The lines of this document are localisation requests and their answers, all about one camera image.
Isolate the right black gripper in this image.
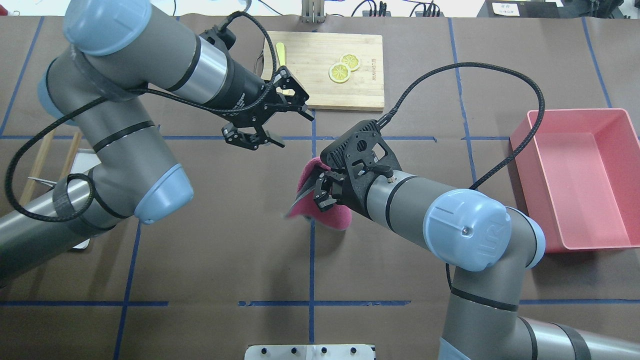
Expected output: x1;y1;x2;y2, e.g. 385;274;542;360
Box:
313;167;373;219

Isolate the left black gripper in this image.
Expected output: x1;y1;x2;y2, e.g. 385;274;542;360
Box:
220;66;316;151

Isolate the magenta cleaning cloth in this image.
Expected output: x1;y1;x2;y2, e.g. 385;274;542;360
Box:
284;156;353;231

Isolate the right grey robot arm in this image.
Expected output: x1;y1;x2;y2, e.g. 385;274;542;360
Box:
361;168;639;360

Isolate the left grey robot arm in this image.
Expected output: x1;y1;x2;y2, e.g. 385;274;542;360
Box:
0;0;314;286

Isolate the yellow plastic knife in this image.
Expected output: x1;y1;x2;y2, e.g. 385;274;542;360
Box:
275;42;295;96

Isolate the wooden cutting board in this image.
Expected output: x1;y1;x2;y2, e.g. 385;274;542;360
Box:
268;30;386;112

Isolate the lemon slice front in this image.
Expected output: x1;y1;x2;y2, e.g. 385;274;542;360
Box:
327;62;352;84

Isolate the lemon slice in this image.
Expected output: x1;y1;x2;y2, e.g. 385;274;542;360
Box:
338;52;362;72
327;62;352;84

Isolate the lemon slice back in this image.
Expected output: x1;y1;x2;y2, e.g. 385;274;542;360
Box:
338;52;362;72

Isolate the white rectangular tray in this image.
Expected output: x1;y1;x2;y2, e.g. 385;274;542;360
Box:
69;149;101;252

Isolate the wooden cloth rack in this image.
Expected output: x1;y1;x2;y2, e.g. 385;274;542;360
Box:
18;130;82;206

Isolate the pink plastic bin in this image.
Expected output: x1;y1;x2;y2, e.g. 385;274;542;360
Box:
515;108;640;253

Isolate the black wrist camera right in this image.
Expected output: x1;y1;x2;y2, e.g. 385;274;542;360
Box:
320;120;402;179

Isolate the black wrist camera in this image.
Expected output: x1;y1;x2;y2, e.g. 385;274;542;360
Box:
199;26;237;52
320;120;402;179

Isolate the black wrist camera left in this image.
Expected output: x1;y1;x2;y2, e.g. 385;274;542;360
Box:
199;26;237;52

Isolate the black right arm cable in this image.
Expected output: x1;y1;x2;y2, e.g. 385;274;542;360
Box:
377;62;546;293

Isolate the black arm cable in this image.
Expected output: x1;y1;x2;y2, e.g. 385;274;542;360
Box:
377;62;546;293
4;11;281;223

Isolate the aluminium frame post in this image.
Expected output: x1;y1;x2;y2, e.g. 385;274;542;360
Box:
300;0;326;24

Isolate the white camera pole mount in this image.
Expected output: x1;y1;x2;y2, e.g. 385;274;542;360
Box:
244;344;377;360

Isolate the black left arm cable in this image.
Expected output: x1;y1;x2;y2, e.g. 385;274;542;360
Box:
4;11;281;223

